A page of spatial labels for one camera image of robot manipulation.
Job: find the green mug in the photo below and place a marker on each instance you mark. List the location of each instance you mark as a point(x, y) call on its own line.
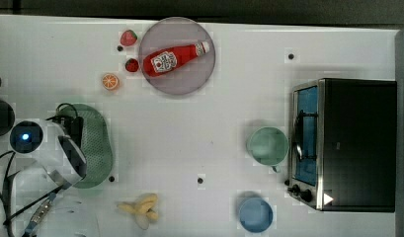
point(268, 146)

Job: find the red ketchup bottle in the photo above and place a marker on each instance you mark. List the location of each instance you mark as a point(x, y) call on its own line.
point(169, 59)

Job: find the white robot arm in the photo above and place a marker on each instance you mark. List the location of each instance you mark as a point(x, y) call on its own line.
point(38, 199)

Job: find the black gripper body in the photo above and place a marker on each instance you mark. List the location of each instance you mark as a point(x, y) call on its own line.
point(73, 127)

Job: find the toy strawberry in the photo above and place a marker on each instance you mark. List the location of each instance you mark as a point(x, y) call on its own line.
point(128, 38)

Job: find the toy orange half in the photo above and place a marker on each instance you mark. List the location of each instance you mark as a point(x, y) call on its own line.
point(110, 81)

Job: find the red toy tomato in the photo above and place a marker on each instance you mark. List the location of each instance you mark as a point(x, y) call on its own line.
point(131, 65)

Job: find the blue bowl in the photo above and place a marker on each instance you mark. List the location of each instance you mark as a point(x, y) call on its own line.
point(255, 214)

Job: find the toy peeled banana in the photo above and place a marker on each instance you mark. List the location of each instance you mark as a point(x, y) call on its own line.
point(142, 210)

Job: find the black toaster oven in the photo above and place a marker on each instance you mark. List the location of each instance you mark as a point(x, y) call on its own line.
point(342, 154)

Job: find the grey round plate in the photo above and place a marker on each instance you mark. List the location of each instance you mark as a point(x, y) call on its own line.
point(172, 32)

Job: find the green oval strainer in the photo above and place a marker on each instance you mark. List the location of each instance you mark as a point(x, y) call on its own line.
point(95, 144)

